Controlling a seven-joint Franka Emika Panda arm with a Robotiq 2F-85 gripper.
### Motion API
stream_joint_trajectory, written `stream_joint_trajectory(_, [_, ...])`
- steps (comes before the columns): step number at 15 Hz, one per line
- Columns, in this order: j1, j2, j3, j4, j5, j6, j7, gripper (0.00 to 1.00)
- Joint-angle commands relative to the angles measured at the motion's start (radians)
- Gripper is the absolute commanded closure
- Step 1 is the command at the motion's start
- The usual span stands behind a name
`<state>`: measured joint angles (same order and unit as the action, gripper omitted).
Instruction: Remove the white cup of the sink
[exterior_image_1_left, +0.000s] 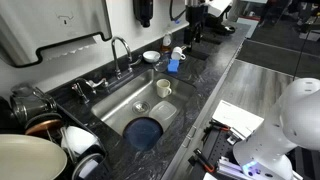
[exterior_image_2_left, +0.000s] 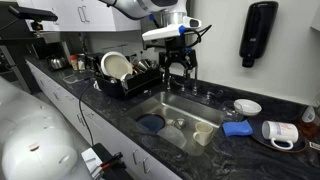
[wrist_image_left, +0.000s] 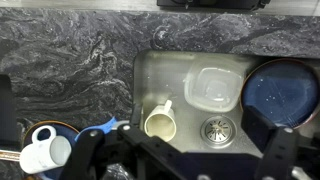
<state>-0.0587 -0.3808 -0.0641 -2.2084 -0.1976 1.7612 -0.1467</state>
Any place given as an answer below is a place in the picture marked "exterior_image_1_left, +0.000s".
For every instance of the plain white cup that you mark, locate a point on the plain white cup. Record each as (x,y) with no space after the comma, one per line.
(163,87)

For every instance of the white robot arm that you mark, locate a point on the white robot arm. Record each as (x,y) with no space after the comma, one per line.
(286,133)

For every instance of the metal sink drain strainer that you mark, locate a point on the metal sink drain strainer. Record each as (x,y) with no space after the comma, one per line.
(141,107)

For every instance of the stainless steel sink basin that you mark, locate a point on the stainless steel sink basin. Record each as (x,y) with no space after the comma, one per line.
(133,90)

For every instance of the translucent plastic lid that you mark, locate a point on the translucent plastic lid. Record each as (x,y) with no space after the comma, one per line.
(163,111)

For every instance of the clear drinking glass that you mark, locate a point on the clear drinking glass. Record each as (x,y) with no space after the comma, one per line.
(161,64)

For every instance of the blue sponge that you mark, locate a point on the blue sponge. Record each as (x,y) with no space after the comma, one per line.
(173,66)

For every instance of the small white bowl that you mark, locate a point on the small white bowl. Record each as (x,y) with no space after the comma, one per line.
(151,56)

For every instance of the white printed mug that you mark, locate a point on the white printed mug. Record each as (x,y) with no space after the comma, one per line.
(176,53)

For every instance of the dark blue plate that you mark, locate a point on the dark blue plate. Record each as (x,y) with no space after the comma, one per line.
(142,133)

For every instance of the dish soap bottle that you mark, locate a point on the dish soap bottle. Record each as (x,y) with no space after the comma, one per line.
(166,40)

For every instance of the tall chrome faucet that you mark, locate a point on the tall chrome faucet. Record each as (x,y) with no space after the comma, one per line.
(117,63)

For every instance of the chrome lever tap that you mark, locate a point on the chrome lever tap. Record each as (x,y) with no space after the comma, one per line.
(95,83)

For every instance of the black coffee machine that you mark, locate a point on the black coffee machine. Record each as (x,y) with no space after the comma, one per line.
(195,20)

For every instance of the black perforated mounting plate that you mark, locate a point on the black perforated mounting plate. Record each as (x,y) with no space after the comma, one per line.
(216,146)

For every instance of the black soap dispenser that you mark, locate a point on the black soap dispenser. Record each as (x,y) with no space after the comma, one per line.
(143,11)

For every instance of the small chrome side sprayer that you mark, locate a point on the small chrome side sprayer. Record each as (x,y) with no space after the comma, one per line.
(79,91)

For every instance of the red black clamp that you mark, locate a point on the red black clamp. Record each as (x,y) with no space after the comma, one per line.
(204,161)

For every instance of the white bowl in rack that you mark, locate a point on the white bowl in rack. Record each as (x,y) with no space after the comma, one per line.
(80,138)

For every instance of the black dish rack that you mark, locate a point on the black dish rack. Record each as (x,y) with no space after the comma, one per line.
(100,166)

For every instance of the silver aluminium extrusion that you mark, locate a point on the silver aluminium extrusion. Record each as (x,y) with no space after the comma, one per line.
(230,168)

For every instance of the copper rimmed pan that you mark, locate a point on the copper rimmed pan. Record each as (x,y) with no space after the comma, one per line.
(43,125)

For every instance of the steel pot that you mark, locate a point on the steel pot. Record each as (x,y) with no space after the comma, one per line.
(30,103)

